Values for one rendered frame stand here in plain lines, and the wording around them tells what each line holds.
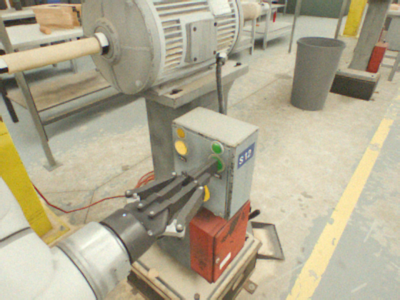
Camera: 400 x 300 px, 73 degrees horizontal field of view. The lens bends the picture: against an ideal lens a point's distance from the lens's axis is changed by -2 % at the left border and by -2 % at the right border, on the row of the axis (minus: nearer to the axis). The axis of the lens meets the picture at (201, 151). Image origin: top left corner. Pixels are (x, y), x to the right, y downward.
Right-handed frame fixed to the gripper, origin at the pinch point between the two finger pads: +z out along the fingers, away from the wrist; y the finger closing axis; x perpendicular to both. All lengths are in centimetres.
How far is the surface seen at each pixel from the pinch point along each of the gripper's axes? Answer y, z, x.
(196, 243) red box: -18, 19, -55
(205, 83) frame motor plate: -20.0, 26.2, 5.1
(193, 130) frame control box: -6.1, 4.6, 4.9
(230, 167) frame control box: 3.0, 4.4, 0.2
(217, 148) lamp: 0.5, 3.5, 4.0
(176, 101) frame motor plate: -19.4, 13.7, 4.1
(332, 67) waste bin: -46, 276, -56
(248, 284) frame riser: -5, 45, -106
